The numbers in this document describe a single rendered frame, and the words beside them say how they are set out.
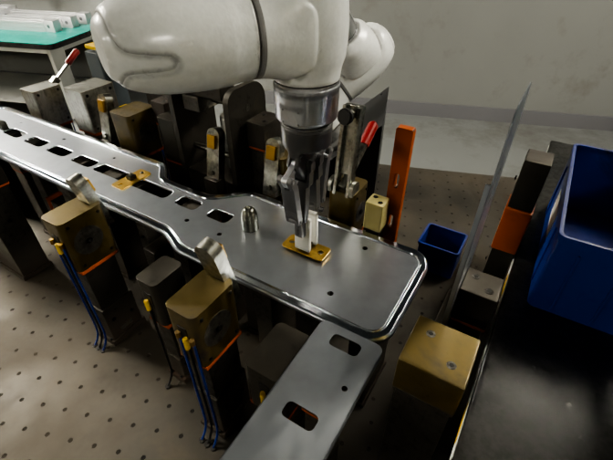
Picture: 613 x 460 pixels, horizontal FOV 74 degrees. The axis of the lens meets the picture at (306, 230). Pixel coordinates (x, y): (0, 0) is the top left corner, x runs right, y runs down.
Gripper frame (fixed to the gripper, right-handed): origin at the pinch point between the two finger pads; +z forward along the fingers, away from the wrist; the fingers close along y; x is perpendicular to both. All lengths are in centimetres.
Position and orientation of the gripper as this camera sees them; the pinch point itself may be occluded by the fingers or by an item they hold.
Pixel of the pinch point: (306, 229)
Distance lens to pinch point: 70.5
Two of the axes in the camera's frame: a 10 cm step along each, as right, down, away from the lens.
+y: -5.2, 5.3, -6.7
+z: 0.0, 7.8, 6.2
